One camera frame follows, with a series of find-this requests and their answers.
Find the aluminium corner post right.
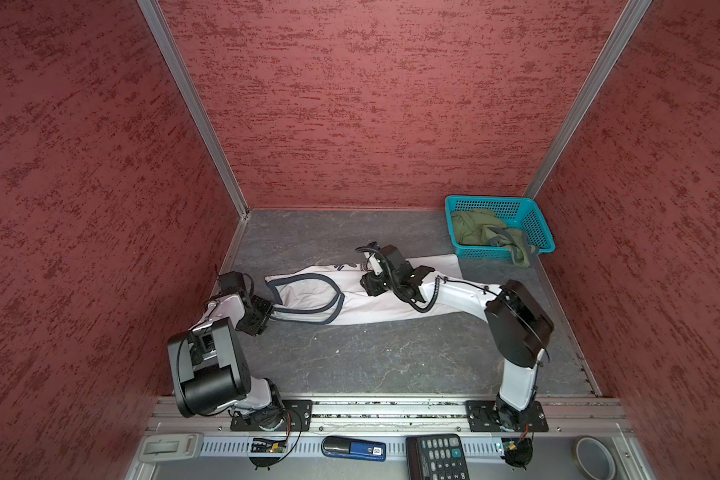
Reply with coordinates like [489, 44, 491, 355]
[523, 0, 652, 199]

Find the white plastic box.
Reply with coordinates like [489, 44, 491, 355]
[137, 433, 204, 464]

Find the green grey tank top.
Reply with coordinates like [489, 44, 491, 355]
[450, 209, 538, 268]

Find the small circuit board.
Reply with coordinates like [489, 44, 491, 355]
[502, 438, 534, 469]
[250, 438, 289, 455]

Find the grey tape roll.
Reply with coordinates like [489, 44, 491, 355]
[572, 436, 617, 480]

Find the aluminium corner post left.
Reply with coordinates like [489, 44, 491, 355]
[137, 0, 250, 221]

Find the blue black stapler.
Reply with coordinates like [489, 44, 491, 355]
[321, 436, 387, 462]

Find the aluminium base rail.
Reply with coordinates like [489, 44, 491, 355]
[145, 393, 634, 437]

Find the aluminium corner post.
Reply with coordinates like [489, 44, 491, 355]
[137, 0, 250, 221]
[523, 0, 652, 199]

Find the white perforated cable strip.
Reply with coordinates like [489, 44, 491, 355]
[200, 436, 504, 463]

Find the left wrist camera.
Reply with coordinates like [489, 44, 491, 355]
[218, 271, 255, 295]

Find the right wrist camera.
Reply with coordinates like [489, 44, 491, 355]
[366, 242, 412, 275]

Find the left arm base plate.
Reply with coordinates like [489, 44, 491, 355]
[230, 400, 313, 433]

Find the black calculator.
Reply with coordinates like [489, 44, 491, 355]
[405, 434, 470, 480]

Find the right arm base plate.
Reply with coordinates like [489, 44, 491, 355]
[465, 400, 549, 433]

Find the left small circuit board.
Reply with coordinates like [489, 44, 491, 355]
[250, 438, 289, 455]

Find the right small circuit board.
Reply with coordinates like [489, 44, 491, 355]
[502, 438, 534, 469]

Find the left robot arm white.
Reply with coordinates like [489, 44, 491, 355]
[167, 291, 286, 431]

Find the white tank top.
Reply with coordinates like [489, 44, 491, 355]
[265, 254, 479, 326]

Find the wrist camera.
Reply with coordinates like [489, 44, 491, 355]
[366, 242, 412, 275]
[218, 271, 255, 295]

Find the teal plastic basket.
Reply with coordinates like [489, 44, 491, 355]
[445, 195, 555, 260]

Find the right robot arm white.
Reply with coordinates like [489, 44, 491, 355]
[360, 266, 554, 433]

